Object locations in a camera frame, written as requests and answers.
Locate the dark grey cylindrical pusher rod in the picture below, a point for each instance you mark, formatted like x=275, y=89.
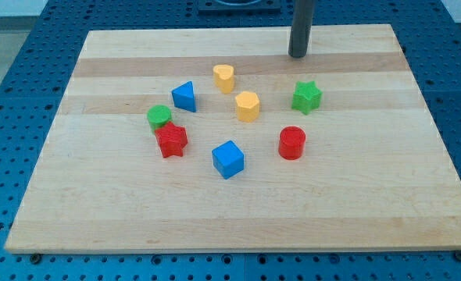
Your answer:
x=302, y=22

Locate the green star block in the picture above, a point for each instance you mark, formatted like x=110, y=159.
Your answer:
x=307, y=97

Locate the red star block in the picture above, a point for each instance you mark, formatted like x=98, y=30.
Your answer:
x=171, y=139

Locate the yellow hexagon block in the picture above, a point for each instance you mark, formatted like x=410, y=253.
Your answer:
x=247, y=106

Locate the yellow heart block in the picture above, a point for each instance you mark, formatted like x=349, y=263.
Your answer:
x=223, y=76

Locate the red cylinder block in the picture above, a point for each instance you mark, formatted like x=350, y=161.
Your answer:
x=292, y=141

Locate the blue triangle block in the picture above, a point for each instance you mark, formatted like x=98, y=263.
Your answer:
x=184, y=97

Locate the blue cube block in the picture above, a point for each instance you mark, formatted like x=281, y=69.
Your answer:
x=228, y=159

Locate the green cylinder block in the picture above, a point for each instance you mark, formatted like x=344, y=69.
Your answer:
x=158, y=116

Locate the light wooden board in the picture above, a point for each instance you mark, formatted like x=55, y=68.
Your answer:
x=375, y=174

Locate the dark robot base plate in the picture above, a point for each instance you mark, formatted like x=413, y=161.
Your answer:
x=213, y=6

